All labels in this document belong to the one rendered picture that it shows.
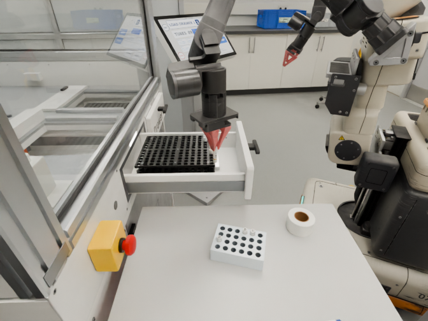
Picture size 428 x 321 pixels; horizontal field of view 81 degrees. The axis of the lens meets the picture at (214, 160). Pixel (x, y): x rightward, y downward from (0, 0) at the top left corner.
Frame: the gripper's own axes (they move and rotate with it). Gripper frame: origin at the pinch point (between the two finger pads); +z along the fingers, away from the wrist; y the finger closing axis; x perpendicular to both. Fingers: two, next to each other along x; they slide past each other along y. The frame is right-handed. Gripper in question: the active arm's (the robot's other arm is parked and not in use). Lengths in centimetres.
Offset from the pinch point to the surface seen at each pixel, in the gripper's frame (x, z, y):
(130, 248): 12.5, 7.9, 27.3
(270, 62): -234, 47, -239
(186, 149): -12.6, 6.3, 2.6
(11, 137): 14.4, -19.5, 35.6
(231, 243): 16.3, 17.0, 5.9
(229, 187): 4.3, 11.4, -1.7
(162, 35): -93, -16, -25
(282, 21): -238, -3, -259
